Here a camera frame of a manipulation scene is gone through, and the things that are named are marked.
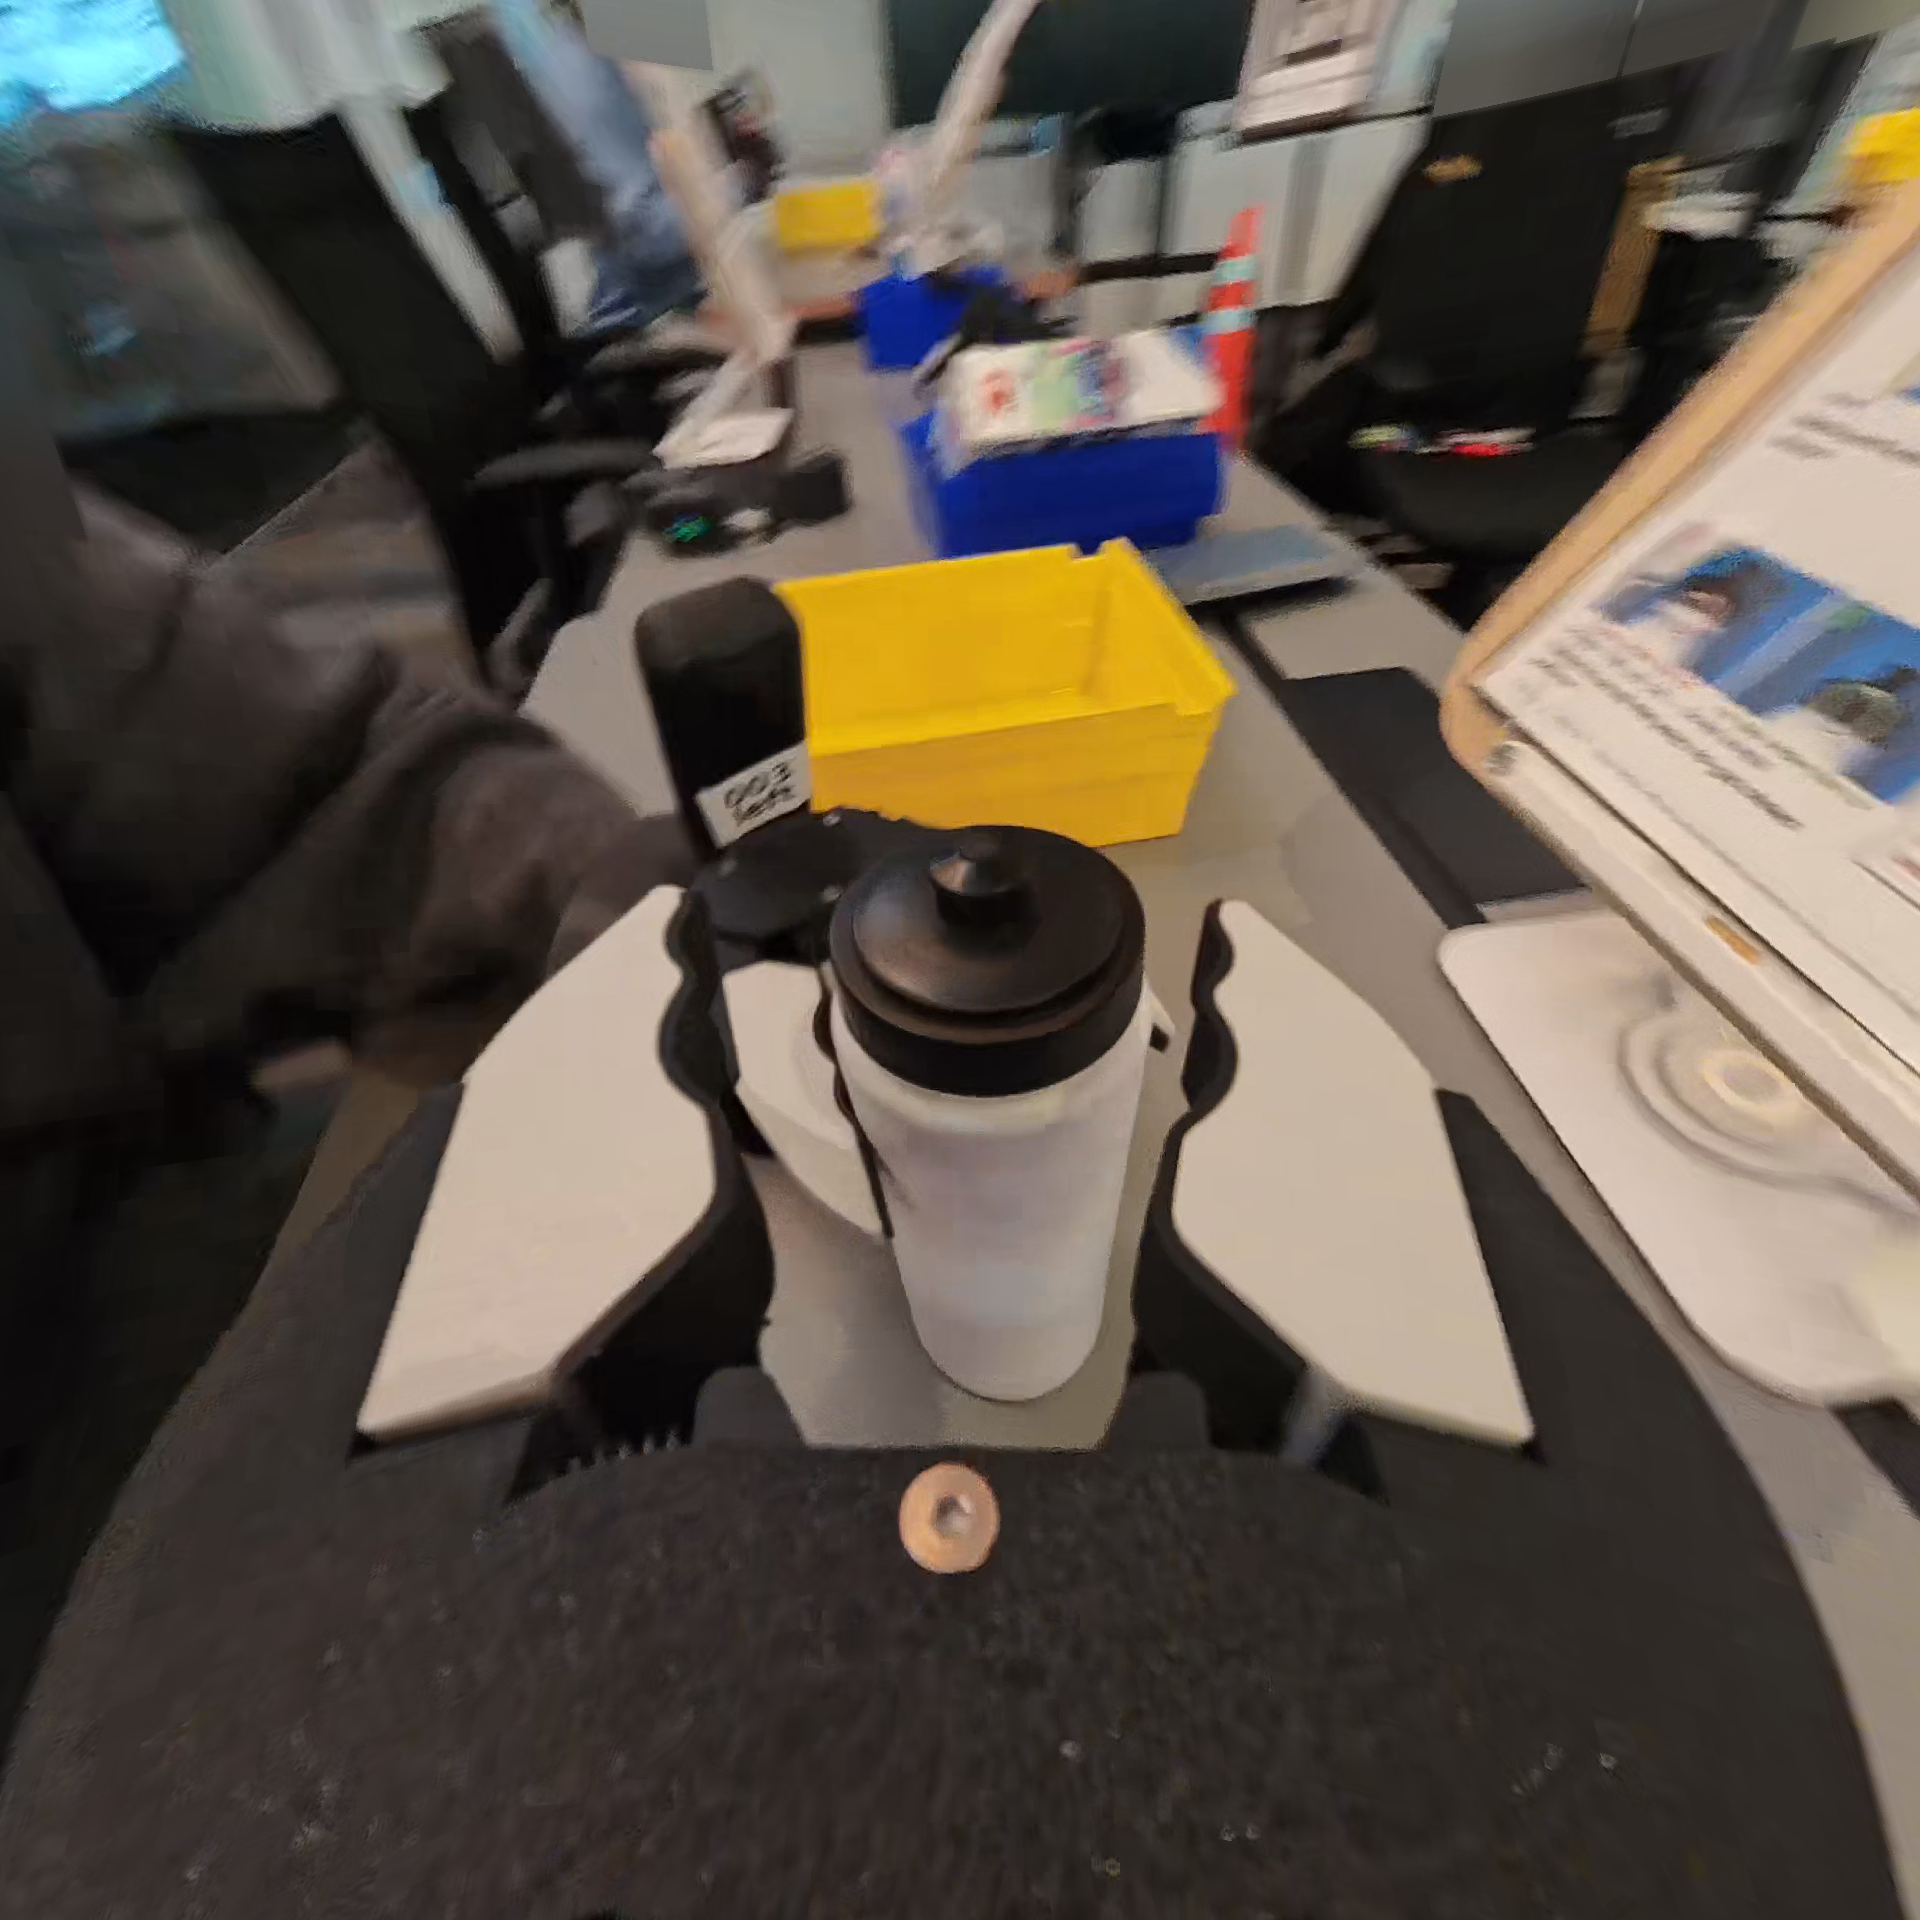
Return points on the large black screen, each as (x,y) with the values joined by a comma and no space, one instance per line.
(1081,52)

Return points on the black office chair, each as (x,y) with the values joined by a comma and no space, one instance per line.
(389,329)

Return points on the black power adapter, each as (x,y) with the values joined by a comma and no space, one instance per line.
(811,488)

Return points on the black charger with green light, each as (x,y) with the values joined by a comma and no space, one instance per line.
(687,528)

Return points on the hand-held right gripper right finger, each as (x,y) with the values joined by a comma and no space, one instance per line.
(1335,1200)

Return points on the silver pouch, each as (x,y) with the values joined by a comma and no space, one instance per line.
(1245,562)

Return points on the orange traffic cone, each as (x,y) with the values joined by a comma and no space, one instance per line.
(1234,329)

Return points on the blue plastic bin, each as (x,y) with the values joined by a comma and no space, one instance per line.
(1067,503)
(915,316)

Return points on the instruction sheet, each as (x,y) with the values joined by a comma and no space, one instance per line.
(1724,674)

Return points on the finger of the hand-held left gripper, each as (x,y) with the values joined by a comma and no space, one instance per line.
(787,1080)
(1162,1031)

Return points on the white document stand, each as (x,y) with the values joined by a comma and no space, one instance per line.
(1561,1019)

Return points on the wooden clipboard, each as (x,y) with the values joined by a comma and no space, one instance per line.
(1577,599)

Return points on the person's left forearm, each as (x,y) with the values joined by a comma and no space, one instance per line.
(300,825)

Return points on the yellow plastic bin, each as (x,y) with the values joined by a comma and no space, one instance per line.
(990,704)
(1886,149)
(821,213)

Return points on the framed tag sign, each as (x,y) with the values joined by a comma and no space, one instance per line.
(1306,60)

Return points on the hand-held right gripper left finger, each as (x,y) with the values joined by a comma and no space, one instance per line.
(557,1200)

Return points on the white plastic bottle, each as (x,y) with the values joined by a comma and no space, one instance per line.
(1004,1229)

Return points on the colourful puzzle box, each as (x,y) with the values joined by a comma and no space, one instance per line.
(1067,389)

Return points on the black bottle lid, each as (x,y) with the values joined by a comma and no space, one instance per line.
(974,973)

